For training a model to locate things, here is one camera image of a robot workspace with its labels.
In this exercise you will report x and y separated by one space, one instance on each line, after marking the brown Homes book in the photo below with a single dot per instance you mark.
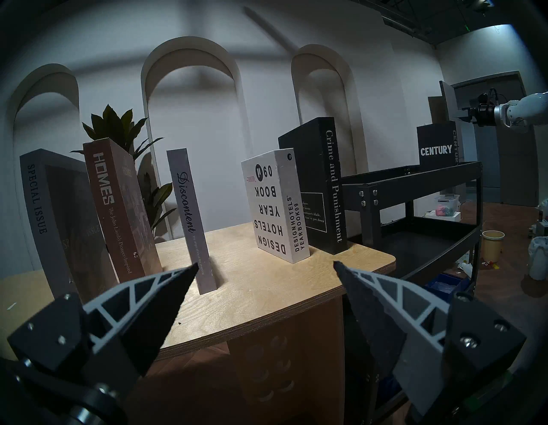
120 205

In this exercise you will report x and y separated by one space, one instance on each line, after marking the black metal shelf cart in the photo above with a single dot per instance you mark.
411 184

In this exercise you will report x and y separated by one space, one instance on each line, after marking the black Century book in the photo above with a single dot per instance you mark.
436 150

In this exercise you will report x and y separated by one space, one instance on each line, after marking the wooden display table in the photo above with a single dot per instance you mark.
257 291

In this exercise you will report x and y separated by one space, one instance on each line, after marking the yellow bucket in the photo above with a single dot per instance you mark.
492 246

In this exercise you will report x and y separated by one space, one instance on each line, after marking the blue plastic bin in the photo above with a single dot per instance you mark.
447 287

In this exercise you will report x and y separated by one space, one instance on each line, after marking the dark door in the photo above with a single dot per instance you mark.
509 171

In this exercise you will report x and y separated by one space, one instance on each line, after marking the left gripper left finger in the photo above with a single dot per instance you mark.
158 308

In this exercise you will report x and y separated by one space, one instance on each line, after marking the grey Special Issue book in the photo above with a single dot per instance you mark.
55 222

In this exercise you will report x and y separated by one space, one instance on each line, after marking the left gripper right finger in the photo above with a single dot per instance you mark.
372 317

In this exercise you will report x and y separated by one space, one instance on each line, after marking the black Crime and Punishment book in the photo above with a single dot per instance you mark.
317 180

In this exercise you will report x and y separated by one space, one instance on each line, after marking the grey Discontent book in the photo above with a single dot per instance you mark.
190 222

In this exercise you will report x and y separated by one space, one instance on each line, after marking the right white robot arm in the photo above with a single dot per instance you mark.
522 112

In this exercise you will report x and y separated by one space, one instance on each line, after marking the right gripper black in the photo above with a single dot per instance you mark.
483 115

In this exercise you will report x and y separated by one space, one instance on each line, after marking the white bagged trash bin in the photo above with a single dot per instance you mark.
538 259

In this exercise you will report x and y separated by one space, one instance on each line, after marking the tall green potted plant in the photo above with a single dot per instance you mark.
115 124

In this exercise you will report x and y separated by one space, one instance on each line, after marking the white Designhotels Yearbook book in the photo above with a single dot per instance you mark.
274 205

